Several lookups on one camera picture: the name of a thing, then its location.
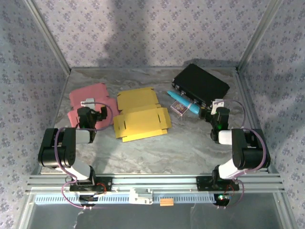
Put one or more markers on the pink paper box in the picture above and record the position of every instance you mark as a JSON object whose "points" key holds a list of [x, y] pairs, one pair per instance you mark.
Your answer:
{"points": [[88, 91]]}

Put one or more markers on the yellow paper box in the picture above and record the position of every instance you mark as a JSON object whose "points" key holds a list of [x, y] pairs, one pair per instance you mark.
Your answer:
{"points": [[143, 121]]}

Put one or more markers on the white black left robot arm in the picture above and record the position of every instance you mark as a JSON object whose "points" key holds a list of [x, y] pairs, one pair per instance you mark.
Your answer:
{"points": [[57, 148]]}

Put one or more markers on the small purple card box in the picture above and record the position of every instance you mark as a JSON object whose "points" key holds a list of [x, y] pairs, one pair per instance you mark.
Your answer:
{"points": [[177, 107]]}

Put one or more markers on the light blue tube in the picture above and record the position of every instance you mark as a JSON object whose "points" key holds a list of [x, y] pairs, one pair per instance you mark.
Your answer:
{"points": [[181, 100]]}

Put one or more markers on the black hard case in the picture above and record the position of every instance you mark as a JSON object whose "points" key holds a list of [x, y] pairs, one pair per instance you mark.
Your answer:
{"points": [[202, 83]]}

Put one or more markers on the white connector block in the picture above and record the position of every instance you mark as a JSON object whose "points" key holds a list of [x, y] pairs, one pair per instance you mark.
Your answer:
{"points": [[140, 198]]}

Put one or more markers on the orange terminal block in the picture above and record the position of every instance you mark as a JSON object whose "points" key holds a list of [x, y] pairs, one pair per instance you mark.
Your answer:
{"points": [[166, 202]]}

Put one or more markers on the grey metal bottom panel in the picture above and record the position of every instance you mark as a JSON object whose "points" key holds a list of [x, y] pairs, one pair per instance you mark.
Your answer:
{"points": [[155, 217]]}

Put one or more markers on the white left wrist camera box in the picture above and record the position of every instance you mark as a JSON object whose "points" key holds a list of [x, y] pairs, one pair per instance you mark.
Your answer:
{"points": [[88, 102]]}

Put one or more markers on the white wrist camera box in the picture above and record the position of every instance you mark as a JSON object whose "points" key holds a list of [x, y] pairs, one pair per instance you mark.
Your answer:
{"points": [[218, 103], [88, 102]]}

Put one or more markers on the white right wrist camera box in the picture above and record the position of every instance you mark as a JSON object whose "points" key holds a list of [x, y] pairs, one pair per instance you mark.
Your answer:
{"points": [[218, 103]]}

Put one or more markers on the aluminium right side rail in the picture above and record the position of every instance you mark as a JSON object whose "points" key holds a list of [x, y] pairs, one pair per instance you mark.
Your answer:
{"points": [[249, 100]]}

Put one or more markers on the aluminium left side rail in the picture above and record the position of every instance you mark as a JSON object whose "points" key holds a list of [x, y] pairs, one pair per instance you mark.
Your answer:
{"points": [[53, 119]]}

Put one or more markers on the aluminium back rail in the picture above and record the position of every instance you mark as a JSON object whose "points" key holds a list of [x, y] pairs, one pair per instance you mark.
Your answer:
{"points": [[143, 68]]}

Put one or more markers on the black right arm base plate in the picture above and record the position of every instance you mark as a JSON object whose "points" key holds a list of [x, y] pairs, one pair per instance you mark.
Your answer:
{"points": [[202, 183]]}

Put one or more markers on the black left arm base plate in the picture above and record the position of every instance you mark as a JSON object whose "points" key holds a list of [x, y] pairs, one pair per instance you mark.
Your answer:
{"points": [[108, 184]]}

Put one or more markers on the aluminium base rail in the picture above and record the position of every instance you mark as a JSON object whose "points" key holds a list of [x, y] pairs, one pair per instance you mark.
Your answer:
{"points": [[155, 181]]}

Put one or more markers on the aluminium left corner post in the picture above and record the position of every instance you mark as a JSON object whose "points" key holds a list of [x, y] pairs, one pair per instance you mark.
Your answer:
{"points": [[48, 35]]}

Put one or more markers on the aluminium corner post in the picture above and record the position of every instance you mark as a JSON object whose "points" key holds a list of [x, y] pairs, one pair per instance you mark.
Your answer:
{"points": [[259, 35], [48, 35]]}

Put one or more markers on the aluminium right corner post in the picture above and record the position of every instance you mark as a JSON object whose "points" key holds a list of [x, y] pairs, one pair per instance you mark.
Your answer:
{"points": [[259, 35]]}

